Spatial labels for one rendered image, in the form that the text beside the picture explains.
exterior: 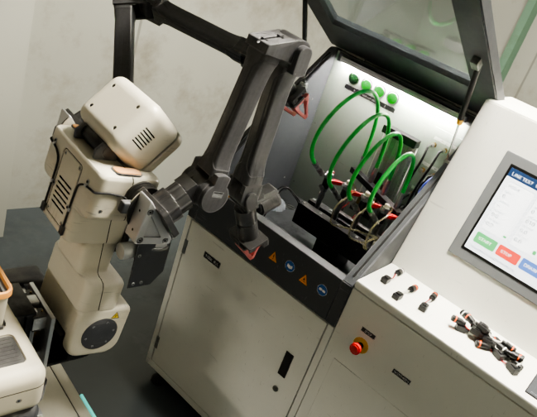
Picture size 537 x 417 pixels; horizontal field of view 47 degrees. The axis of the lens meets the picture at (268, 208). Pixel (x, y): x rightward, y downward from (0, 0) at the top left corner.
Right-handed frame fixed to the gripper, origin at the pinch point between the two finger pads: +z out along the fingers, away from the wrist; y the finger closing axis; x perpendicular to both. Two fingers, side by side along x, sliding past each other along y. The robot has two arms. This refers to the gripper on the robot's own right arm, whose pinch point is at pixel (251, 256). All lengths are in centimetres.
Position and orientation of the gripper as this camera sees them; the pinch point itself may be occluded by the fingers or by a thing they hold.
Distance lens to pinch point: 174.8
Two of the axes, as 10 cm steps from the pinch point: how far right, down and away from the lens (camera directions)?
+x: -8.0, 4.6, -4.0
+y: -6.0, -5.2, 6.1
